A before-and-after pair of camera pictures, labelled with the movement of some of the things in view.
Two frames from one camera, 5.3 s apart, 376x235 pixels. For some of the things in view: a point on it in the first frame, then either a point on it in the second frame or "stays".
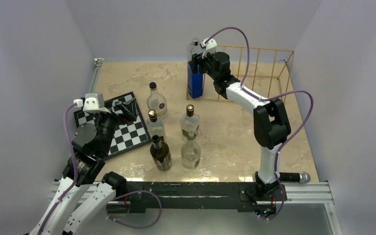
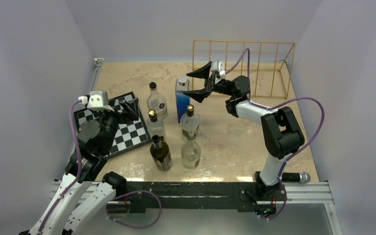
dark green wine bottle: (160, 153) stays
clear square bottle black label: (190, 121) stays
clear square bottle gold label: (156, 127) stays
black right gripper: (197, 59) -> (199, 95)
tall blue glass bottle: (195, 82) -> (182, 102)
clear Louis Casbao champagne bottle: (191, 152) stays
